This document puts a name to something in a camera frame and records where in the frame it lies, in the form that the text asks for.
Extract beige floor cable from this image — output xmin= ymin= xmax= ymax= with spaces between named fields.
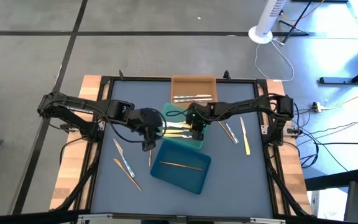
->
xmin=320 ymin=86 xmax=358 ymax=110

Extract yellow handled knife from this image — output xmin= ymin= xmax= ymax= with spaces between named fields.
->
xmin=163 ymin=121 xmax=193 ymax=129
xmin=239 ymin=116 xmax=251 ymax=156
xmin=162 ymin=128 xmax=193 ymax=134
xmin=162 ymin=133 xmax=195 ymax=139

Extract black cable conduit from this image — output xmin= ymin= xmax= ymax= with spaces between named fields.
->
xmin=267 ymin=146 xmax=312 ymax=218
xmin=53 ymin=136 xmax=103 ymax=213

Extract black rig crossbar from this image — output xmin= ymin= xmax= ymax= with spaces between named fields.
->
xmin=0 ymin=208 xmax=358 ymax=224

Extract green plastic bin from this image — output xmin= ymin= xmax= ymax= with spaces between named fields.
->
xmin=160 ymin=102 xmax=209 ymax=150

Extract yellow hanging cable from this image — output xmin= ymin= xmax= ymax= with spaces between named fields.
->
xmin=280 ymin=0 xmax=326 ymax=22

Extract blue plastic bin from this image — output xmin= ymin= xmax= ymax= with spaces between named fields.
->
xmin=149 ymin=139 xmax=213 ymax=195

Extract white fan cable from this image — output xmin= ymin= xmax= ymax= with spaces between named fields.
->
xmin=254 ymin=39 xmax=295 ymax=82

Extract blue-grey table mat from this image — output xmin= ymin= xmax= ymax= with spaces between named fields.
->
xmin=90 ymin=79 xmax=275 ymax=218

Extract black floor cables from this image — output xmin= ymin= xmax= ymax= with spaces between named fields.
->
xmin=290 ymin=107 xmax=358 ymax=174

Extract black tripod stand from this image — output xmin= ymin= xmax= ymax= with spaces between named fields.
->
xmin=278 ymin=0 xmax=313 ymax=44

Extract orange plastic bin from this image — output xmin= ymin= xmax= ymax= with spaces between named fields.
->
xmin=170 ymin=74 xmax=218 ymax=109

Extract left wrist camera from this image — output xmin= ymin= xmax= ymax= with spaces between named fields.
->
xmin=141 ymin=139 xmax=157 ymax=152

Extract silver aluminium extrusion bar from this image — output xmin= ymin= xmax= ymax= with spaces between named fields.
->
xmin=76 ymin=213 xmax=115 ymax=224
xmin=249 ymin=217 xmax=287 ymax=224

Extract black table frame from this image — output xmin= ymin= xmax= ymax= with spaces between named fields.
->
xmin=73 ymin=70 xmax=315 ymax=220

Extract black desk base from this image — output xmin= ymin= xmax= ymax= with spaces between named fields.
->
xmin=318 ymin=62 xmax=358 ymax=85

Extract white tower fan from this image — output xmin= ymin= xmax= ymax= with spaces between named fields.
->
xmin=248 ymin=0 xmax=287 ymax=45

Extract black desk foot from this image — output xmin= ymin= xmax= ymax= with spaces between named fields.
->
xmin=305 ymin=167 xmax=358 ymax=191

